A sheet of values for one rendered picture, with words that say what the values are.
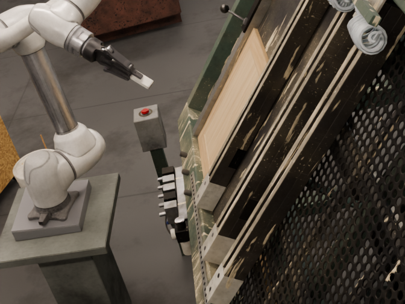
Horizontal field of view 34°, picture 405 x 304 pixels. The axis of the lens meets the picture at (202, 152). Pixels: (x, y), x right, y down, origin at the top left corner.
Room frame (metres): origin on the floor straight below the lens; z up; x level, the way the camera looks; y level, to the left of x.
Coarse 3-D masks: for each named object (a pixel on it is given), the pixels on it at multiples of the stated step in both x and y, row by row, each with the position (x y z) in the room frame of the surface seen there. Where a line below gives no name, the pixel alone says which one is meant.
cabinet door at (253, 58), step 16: (256, 32) 2.37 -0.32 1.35; (256, 48) 2.26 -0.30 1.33; (240, 64) 2.35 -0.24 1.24; (256, 64) 2.18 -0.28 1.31; (240, 80) 2.26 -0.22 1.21; (256, 80) 2.11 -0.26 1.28; (224, 96) 2.35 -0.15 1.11; (240, 96) 2.18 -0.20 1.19; (224, 112) 2.26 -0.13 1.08; (208, 128) 2.35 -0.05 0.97; (224, 128) 2.18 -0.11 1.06; (208, 144) 2.26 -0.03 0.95; (208, 160) 2.17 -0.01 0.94
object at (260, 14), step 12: (264, 0) 2.40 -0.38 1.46; (264, 12) 2.40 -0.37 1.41; (252, 24) 2.41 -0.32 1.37; (240, 36) 2.44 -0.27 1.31; (240, 48) 2.41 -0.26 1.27; (228, 60) 2.44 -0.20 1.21; (228, 72) 2.41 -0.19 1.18; (216, 84) 2.45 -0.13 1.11; (216, 96) 2.42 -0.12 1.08; (204, 108) 2.45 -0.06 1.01; (204, 120) 2.42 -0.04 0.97
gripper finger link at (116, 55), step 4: (112, 48) 1.87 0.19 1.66; (108, 52) 1.86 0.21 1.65; (112, 52) 1.87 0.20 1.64; (116, 52) 1.87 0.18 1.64; (112, 56) 1.85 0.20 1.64; (116, 56) 1.86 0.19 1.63; (120, 56) 1.86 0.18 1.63; (116, 60) 1.85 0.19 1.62; (120, 60) 1.85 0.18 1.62; (124, 60) 1.85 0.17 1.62; (128, 60) 1.86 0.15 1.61; (120, 64) 1.85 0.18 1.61; (124, 64) 1.84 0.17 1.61; (128, 64) 1.85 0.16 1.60; (132, 64) 1.85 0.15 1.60; (128, 68) 1.84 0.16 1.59
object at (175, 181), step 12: (168, 168) 2.42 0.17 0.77; (180, 168) 2.43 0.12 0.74; (168, 180) 2.33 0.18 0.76; (180, 180) 2.34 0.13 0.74; (168, 192) 2.25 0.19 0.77; (180, 192) 2.26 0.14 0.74; (168, 204) 2.17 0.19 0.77; (180, 204) 2.18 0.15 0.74; (168, 216) 2.15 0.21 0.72; (180, 216) 2.10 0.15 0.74; (180, 228) 2.01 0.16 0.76; (180, 240) 2.00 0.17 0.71
